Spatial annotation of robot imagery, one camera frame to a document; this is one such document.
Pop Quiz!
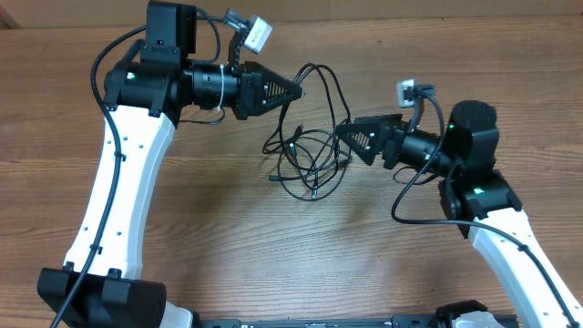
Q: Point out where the black USB cable long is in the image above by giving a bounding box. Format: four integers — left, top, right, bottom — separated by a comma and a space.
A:
261, 63, 352, 155

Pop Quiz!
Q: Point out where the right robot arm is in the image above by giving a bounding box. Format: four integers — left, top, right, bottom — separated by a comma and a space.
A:
335, 79, 582, 327

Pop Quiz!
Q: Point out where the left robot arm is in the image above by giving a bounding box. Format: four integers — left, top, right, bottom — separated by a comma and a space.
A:
37, 1, 302, 328

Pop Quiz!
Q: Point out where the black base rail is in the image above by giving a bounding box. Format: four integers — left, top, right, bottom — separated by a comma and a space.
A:
198, 314, 445, 328

